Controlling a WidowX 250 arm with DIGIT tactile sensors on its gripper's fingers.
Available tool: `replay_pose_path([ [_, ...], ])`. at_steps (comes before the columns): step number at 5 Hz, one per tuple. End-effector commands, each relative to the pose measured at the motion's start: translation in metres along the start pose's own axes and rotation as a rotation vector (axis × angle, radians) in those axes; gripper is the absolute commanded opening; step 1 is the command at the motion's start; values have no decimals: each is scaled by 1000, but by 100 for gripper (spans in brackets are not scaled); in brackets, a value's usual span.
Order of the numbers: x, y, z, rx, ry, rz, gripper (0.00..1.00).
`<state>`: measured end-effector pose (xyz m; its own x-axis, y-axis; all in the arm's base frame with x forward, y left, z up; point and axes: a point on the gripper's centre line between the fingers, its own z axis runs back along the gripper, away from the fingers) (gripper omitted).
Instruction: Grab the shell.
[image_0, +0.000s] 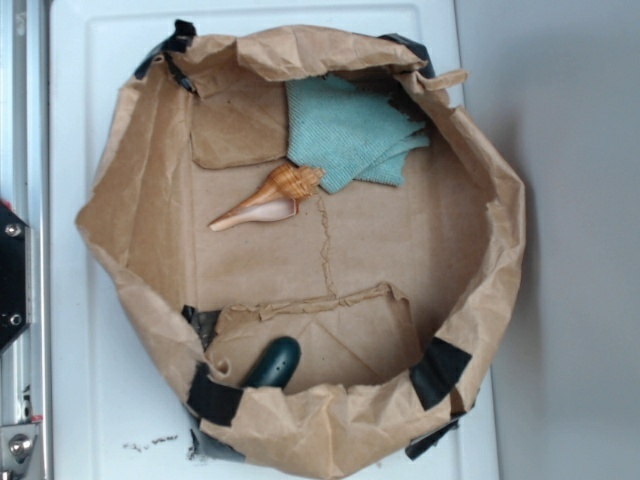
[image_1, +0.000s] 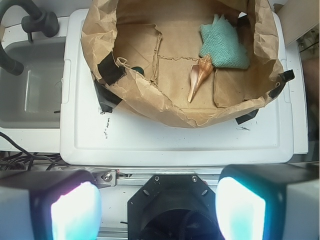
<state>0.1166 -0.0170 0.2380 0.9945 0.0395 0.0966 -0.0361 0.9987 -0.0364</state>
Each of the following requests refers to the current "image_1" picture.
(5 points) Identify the grey sink basin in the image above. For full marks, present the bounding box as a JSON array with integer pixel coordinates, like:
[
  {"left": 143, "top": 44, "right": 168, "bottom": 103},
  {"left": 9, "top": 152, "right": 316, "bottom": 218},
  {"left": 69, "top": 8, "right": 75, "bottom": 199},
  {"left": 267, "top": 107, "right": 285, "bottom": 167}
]
[{"left": 0, "top": 37, "right": 66, "bottom": 129}]

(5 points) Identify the dark green round object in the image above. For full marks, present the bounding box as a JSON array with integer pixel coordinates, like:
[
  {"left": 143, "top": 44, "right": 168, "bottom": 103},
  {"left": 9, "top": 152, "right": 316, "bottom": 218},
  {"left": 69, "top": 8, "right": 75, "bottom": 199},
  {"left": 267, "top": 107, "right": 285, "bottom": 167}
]
[{"left": 131, "top": 66, "right": 145, "bottom": 75}]

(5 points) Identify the black tape right lower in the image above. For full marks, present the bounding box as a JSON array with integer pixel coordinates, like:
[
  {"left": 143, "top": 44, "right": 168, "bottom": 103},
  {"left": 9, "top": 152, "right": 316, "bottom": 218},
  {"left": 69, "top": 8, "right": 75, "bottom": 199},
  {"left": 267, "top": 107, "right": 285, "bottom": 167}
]
[{"left": 235, "top": 109, "right": 259, "bottom": 125}]

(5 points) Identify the black tape right upper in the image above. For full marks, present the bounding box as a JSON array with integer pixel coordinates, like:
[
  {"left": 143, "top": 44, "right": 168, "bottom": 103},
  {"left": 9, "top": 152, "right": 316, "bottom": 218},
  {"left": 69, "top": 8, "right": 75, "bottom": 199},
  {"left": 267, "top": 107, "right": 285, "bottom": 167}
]
[{"left": 268, "top": 69, "right": 295, "bottom": 99}]

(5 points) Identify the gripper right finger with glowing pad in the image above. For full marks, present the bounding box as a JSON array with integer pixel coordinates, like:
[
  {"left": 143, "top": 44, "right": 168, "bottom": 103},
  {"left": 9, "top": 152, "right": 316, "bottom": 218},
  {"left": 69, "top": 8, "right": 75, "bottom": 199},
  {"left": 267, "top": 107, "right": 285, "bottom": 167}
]
[{"left": 215, "top": 163, "right": 320, "bottom": 240}]

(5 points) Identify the teal knitted cloth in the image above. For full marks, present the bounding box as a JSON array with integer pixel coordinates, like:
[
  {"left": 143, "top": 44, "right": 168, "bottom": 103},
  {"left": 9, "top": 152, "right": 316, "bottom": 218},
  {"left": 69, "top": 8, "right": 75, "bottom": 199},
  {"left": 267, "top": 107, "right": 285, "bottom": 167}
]
[{"left": 199, "top": 14, "right": 250, "bottom": 70}]

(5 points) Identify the aluminium frame rail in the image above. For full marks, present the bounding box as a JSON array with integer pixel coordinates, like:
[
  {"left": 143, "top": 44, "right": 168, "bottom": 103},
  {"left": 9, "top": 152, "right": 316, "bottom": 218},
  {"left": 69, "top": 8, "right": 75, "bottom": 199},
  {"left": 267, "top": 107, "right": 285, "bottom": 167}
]
[{"left": 88, "top": 166, "right": 223, "bottom": 188}]

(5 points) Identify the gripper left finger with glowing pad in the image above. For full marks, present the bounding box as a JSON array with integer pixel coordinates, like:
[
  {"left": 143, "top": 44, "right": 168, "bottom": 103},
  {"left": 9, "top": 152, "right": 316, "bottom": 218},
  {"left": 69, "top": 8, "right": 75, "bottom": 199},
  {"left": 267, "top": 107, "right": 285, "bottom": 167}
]
[{"left": 0, "top": 170, "right": 102, "bottom": 240}]

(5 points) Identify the black cables bundle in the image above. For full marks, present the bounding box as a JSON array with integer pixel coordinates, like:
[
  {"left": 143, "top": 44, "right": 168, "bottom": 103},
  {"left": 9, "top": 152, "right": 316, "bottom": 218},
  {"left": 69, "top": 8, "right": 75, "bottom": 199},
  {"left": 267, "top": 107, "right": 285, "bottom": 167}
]
[{"left": 0, "top": 131, "right": 66, "bottom": 172}]

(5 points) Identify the crumpled brown paper bag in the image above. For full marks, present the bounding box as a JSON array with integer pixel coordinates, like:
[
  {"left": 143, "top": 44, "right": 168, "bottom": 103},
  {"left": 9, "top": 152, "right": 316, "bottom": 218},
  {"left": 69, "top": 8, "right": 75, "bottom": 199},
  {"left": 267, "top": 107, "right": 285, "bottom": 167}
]
[{"left": 81, "top": 0, "right": 284, "bottom": 128}]

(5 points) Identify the black tape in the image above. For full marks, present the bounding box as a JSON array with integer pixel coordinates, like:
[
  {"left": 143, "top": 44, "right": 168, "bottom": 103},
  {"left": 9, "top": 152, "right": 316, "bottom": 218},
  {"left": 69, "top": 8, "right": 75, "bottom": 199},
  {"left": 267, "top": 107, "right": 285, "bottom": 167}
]
[
  {"left": 97, "top": 52, "right": 127, "bottom": 86},
  {"left": 235, "top": 109, "right": 259, "bottom": 125},
  {"left": 268, "top": 69, "right": 295, "bottom": 99},
  {"left": 94, "top": 79, "right": 122, "bottom": 113}
]

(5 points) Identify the white plastic tray lid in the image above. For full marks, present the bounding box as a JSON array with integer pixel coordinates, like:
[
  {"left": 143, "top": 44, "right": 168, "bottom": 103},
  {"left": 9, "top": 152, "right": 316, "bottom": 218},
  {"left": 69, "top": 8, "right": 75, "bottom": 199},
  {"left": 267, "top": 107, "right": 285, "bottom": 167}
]
[{"left": 59, "top": 9, "right": 294, "bottom": 168}]

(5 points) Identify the black tape left upper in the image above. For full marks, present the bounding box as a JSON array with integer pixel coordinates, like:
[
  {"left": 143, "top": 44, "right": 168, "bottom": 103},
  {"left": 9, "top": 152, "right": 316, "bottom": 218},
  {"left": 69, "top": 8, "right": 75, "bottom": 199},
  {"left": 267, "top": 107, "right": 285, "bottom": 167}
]
[{"left": 97, "top": 52, "right": 127, "bottom": 86}]

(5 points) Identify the dark grey faucet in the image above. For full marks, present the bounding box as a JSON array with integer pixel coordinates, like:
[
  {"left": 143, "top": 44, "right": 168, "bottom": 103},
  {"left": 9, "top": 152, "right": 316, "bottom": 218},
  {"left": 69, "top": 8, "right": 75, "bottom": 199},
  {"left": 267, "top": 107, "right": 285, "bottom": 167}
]
[{"left": 0, "top": 0, "right": 60, "bottom": 76}]

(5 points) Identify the black tape left lower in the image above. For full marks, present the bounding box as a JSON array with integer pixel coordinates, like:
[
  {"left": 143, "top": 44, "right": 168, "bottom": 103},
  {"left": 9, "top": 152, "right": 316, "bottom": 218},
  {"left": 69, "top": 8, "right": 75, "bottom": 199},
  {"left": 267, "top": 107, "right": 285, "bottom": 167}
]
[{"left": 94, "top": 79, "right": 122, "bottom": 113}]

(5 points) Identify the tan spiral sea shell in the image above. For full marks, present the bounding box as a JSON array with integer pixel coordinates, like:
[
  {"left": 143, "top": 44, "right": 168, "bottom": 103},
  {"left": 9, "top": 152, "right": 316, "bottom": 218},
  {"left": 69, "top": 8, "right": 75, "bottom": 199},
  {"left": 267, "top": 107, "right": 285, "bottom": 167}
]
[{"left": 187, "top": 53, "right": 214, "bottom": 103}]

